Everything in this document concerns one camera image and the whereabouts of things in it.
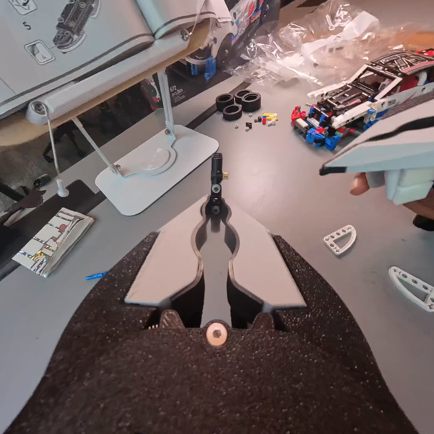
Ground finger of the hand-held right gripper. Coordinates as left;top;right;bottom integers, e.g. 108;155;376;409
319;127;434;177
334;115;434;161

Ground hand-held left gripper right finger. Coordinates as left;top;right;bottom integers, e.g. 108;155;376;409
222;198;307;328

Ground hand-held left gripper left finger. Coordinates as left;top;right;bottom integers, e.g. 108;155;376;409
124;195;211;328

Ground white curved panel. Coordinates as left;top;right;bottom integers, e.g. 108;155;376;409
323;224;357;256
388;266;434;312

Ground black toy brick assembly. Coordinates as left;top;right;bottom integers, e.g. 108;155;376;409
210;153;229;234

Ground grey desk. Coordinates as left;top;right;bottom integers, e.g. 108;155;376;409
0;10;434;434

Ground person's right hand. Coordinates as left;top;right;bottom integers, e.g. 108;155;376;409
349;171;434;221

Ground toy brick car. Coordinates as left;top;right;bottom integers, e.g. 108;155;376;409
290;49;434;151

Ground folded paper booklet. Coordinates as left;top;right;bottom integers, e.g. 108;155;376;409
12;208;95;278

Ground clear plastic bags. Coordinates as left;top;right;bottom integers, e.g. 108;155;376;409
225;3;380;85

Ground book stand with white base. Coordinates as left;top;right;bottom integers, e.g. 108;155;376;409
0;20;220;216

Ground black toy set box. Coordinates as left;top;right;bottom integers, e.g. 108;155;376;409
141;0;282;109

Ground open instruction manual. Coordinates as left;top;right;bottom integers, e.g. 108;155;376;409
0;0;234;116

